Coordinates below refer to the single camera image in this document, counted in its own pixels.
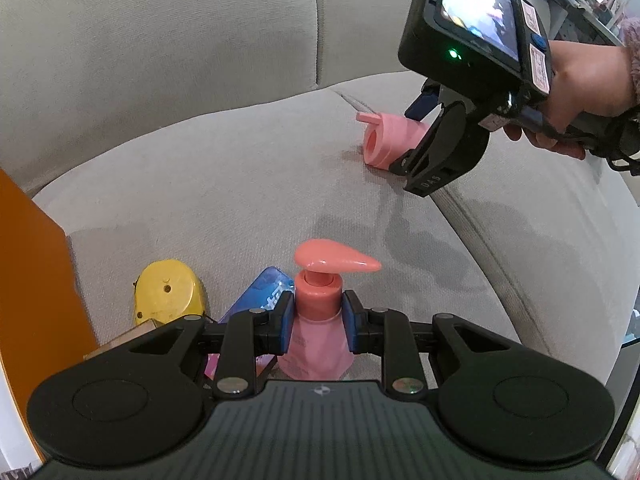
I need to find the pink pump lotion bottle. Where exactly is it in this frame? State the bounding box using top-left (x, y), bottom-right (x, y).
top-left (278, 238), bottom-right (382, 382)

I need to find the pink cup with lid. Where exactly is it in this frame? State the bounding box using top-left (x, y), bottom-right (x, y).
top-left (356, 112), bottom-right (428, 170)

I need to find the right purple sleeve forearm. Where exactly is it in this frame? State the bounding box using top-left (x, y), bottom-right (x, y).
top-left (622, 18), bottom-right (640, 102)

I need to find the person's right hand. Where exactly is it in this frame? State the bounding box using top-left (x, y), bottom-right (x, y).
top-left (502, 39), bottom-right (639, 162)

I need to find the blue floss pick box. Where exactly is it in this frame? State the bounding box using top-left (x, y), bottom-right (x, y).
top-left (218, 266), bottom-right (294, 324)

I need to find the yellow tape measure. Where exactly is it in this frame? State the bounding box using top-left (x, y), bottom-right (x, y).
top-left (134, 259), bottom-right (206, 325)

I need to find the brown cardboard box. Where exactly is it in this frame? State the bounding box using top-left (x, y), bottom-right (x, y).
top-left (84, 318), bottom-right (162, 361)

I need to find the orange cardboard box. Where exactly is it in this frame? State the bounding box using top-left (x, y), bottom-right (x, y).
top-left (1, 174), bottom-right (98, 469)

